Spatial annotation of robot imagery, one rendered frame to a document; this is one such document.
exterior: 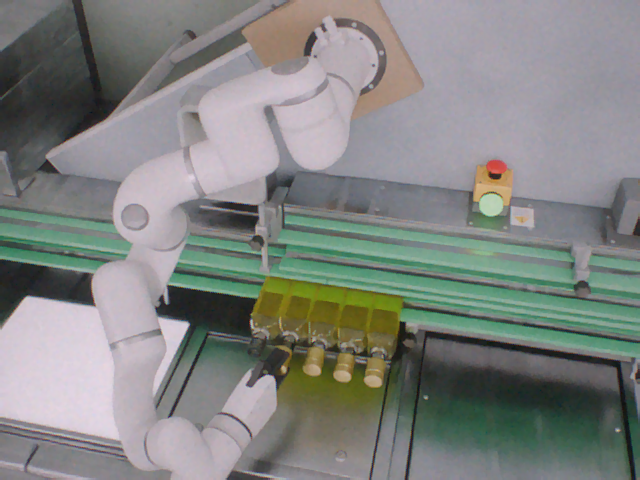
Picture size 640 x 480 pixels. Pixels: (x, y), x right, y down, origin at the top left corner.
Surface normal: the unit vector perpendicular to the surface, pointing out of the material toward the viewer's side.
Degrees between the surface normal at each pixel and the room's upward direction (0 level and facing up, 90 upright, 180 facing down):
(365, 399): 90
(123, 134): 0
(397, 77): 1
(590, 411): 90
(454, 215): 90
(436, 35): 0
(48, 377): 90
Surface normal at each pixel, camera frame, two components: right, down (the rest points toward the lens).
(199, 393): 0.00, -0.76
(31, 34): 0.98, 0.14
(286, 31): -0.21, 0.63
